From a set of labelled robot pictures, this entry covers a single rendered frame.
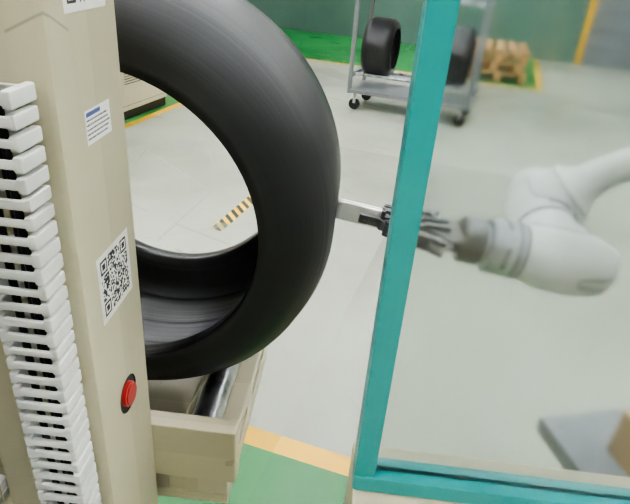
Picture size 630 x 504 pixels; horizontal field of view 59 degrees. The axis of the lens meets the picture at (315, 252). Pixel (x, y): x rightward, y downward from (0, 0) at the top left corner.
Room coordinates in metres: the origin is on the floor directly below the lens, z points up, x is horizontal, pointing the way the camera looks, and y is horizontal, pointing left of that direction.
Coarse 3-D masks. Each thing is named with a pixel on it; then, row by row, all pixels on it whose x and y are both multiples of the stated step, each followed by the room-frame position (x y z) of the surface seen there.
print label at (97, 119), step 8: (104, 104) 0.50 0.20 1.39; (88, 112) 0.47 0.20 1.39; (96, 112) 0.49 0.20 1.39; (104, 112) 0.50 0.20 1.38; (88, 120) 0.47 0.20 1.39; (96, 120) 0.48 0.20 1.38; (104, 120) 0.50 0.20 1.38; (88, 128) 0.47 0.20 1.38; (96, 128) 0.48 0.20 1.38; (104, 128) 0.50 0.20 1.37; (88, 136) 0.47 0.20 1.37; (96, 136) 0.48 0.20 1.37; (88, 144) 0.46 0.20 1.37
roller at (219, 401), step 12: (216, 372) 0.69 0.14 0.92; (228, 372) 0.70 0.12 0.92; (204, 384) 0.67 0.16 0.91; (216, 384) 0.67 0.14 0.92; (228, 384) 0.68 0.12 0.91; (204, 396) 0.64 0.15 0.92; (216, 396) 0.64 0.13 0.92; (228, 396) 0.66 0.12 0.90; (204, 408) 0.61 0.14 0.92; (216, 408) 0.62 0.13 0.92
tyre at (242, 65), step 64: (128, 0) 0.67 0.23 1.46; (192, 0) 0.70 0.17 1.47; (128, 64) 0.64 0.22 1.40; (192, 64) 0.64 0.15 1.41; (256, 64) 0.68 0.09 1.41; (256, 128) 0.64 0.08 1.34; (320, 128) 0.72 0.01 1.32; (256, 192) 0.63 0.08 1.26; (320, 192) 0.67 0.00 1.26; (192, 256) 0.95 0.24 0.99; (256, 256) 0.92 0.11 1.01; (320, 256) 0.67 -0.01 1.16; (192, 320) 0.83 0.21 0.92; (256, 320) 0.64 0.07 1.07
